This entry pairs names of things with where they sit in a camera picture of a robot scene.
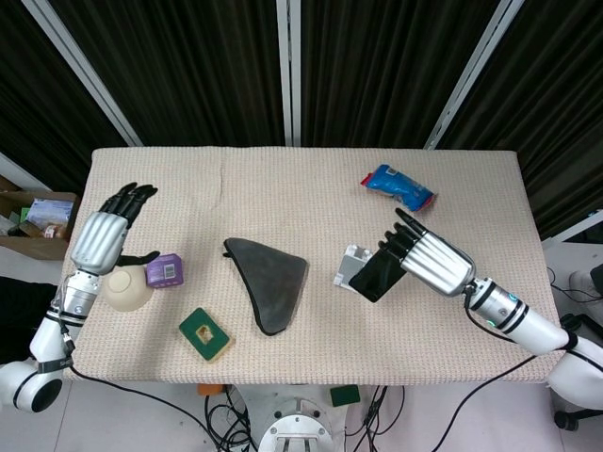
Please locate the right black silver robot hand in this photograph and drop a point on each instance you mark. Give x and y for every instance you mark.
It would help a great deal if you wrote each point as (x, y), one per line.
(438, 266)

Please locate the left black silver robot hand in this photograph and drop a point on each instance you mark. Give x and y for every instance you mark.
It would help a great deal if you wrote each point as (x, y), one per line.
(99, 242)

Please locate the black smartphone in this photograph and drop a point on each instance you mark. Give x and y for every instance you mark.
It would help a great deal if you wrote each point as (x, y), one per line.
(377, 278)

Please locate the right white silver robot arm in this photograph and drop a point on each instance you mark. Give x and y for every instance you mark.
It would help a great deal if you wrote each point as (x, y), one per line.
(532, 327)

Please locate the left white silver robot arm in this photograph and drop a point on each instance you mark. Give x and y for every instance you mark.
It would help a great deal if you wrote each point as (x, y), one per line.
(44, 336)

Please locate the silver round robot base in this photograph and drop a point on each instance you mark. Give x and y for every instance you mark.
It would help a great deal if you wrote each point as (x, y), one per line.
(301, 431)

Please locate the white phone stand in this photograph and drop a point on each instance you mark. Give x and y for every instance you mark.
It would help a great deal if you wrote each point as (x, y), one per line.
(346, 266)

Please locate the beige bowl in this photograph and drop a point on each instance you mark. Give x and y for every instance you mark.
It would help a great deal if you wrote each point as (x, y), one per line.
(126, 289)

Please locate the open cardboard box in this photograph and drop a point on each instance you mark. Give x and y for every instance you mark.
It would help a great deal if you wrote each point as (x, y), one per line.
(33, 221)

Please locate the small purple box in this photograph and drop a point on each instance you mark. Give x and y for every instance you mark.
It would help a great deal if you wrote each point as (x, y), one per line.
(165, 273)

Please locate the blue red snack packet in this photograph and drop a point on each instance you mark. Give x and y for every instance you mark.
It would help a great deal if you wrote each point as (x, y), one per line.
(398, 187)

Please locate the green square box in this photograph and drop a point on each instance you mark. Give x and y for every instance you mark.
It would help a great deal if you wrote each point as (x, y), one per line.
(207, 336)

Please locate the beige waffle tablecloth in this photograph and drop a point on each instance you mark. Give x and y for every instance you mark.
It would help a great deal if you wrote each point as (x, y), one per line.
(301, 198)

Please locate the green block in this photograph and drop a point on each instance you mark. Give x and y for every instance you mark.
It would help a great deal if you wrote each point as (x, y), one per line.
(345, 396)

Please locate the grey folded cloth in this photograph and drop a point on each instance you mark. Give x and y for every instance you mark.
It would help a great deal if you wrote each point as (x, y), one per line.
(268, 282)

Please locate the orange block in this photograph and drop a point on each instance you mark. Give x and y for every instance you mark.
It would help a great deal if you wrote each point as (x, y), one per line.
(209, 390)

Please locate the black curtain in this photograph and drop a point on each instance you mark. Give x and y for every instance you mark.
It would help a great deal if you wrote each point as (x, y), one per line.
(198, 70)

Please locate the white frame post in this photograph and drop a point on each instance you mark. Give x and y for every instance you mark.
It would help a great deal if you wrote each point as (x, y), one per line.
(471, 75)
(288, 70)
(80, 70)

